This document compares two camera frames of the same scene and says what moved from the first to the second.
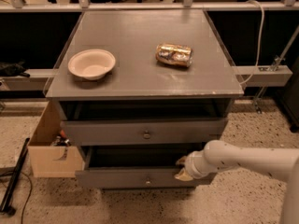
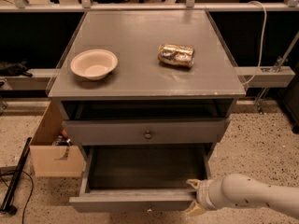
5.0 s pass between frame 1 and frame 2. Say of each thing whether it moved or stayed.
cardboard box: stayed
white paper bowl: stayed
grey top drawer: stayed
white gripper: moved
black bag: stayed
